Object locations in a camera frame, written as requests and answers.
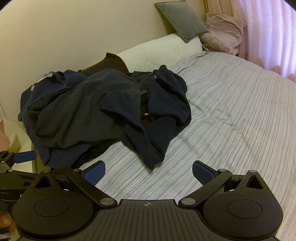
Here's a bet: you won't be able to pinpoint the person's left hand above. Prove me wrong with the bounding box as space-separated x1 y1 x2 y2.
0 212 14 235

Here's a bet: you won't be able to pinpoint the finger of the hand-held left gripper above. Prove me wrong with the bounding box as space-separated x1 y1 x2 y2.
13 151 37 163

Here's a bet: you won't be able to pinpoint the dark grey shirt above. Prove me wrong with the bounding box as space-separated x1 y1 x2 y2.
26 68 145 154

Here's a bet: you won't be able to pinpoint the navy pants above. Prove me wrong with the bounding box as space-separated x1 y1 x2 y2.
18 70 107 168

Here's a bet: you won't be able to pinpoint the grey cushion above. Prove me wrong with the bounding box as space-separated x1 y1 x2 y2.
154 0 208 43

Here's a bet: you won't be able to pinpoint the pink curtain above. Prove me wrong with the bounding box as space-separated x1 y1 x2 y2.
205 0 296 84

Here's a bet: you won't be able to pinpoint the white bolster pillow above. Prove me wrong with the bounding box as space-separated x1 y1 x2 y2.
116 33 204 75

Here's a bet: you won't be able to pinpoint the pink blanket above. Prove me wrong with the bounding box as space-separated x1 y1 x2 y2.
199 12 245 56

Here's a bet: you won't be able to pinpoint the striped grey bedsheet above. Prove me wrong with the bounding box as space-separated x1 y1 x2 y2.
76 51 296 239

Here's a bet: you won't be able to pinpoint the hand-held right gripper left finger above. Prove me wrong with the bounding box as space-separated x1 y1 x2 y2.
31 160 118 208

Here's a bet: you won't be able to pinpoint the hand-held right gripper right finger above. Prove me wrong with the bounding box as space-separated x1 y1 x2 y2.
179 160 269 207

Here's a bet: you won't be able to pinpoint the brown garment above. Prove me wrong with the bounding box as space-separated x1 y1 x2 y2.
80 52 130 75

